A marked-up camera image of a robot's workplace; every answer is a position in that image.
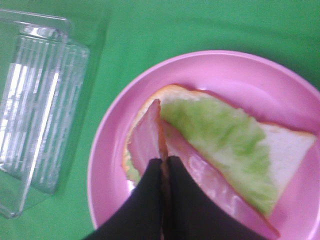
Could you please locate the left clear plastic tray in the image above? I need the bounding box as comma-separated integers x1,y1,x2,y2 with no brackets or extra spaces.
0,9,90,218

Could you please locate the green tablecloth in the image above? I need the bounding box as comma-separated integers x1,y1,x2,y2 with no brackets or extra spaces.
0,0,320,240

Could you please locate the green lettuce leaf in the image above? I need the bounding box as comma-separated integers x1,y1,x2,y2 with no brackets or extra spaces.
137,97,279,215

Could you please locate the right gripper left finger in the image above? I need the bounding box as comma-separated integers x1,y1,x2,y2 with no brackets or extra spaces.
85,158,163,240

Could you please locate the toy bread slice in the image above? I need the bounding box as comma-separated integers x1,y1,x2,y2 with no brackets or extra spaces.
122,84,316,217

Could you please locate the bacon strip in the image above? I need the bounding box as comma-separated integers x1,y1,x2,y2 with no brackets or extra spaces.
128,98,172,240
162,121,280,240

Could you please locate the pink round plate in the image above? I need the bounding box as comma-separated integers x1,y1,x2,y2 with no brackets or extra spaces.
87,50,320,240

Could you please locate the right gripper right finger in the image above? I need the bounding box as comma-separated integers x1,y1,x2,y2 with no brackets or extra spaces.
166,156,265,240

